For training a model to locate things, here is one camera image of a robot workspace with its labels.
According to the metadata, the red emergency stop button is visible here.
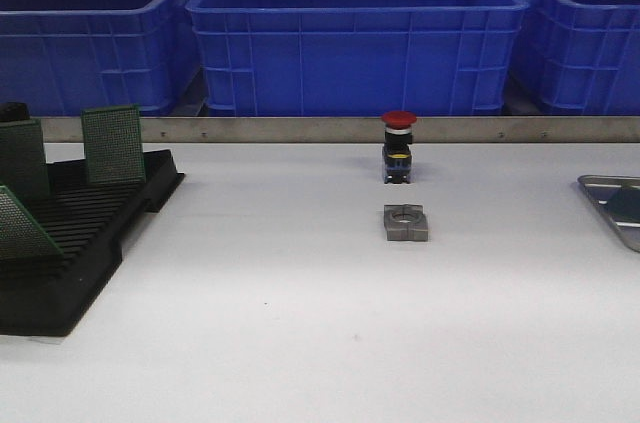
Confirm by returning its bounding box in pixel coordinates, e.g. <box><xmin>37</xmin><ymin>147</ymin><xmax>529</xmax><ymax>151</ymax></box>
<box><xmin>381</xmin><ymin>110</ymin><xmax>417</xmax><ymax>184</ymax></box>

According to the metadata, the black slotted board rack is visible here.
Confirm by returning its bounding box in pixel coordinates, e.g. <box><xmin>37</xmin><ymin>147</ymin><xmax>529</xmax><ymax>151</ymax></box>
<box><xmin>1</xmin><ymin>102</ymin><xmax>184</xmax><ymax>337</ymax></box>

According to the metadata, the green circuit board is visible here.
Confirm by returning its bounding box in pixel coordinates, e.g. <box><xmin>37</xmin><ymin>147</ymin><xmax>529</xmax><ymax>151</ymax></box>
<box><xmin>81</xmin><ymin>105</ymin><xmax>146</xmax><ymax>186</ymax></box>
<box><xmin>1</xmin><ymin>186</ymin><xmax>63</xmax><ymax>263</ymax></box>
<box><xmin>1</xmin><ymin>119</ymin><xmax>50</xmax><ymax>200</ymax></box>
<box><xmin>604</xmin><ymin>187</ymin><xmax>639</xmax><ymax>223</ymax></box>

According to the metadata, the blue crate front left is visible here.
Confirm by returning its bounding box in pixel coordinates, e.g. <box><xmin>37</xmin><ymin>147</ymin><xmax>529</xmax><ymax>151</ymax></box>
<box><xmin>1</xmin><ymin>0</ymin><xmax>200</xmax><ymax>116</ymax></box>

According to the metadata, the blue crate front right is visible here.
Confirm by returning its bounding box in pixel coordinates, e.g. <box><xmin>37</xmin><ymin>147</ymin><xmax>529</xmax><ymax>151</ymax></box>
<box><xmin>510</xmin><ymin>0</ymin><xmax>639</xmax><ymax>116</ymax></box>

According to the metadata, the grey metal mounting bracket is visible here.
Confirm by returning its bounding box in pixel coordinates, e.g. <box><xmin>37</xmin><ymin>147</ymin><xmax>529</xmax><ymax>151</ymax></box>
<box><xmin>383</xmin><ymin>204</ymin><xmax>429</xmax><ymax>242</ymax></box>

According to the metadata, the steel shelf front rail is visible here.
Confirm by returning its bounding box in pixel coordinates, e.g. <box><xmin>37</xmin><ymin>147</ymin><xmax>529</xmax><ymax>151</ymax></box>
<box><xmin>29</xmin><ymin>115</ymin><xmax>640</xmax><ymax>144</ymax></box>

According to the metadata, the blue crate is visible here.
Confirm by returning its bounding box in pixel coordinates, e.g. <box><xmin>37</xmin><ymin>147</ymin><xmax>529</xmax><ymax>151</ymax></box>
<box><xmin>510</xmin><ymin>0</ymin><xmax>639</xmax><ymax>116</ymax></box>
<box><xmin>1</xmin><ymin>0</ymin><xmax>200</xmax><ymax>116</ymax></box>
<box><xmin>187</xmin><ymin>0</ymin><xmax>527</xmax><ymax>117</ymax></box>

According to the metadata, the blue crate centre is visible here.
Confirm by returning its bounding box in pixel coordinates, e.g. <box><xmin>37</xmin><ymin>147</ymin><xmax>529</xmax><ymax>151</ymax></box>
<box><xmin>187</xmin><ymin>0</ymin><xmax>527</xmax><ymax>117</ymax></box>

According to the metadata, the silver metal tray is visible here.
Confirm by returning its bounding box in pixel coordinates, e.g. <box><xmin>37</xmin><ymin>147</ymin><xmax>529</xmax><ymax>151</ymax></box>
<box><xmin>577</xmin><ymin>175</ymin><xmax>639</xmax><ymax>252</ymax></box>

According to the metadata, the green circuit board front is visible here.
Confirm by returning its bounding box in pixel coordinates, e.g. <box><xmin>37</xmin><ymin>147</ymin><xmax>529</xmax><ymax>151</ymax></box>
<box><xmin>1</xmin><ymin>186</ymin><xmax>63</xmax><ymax>263</ymax></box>

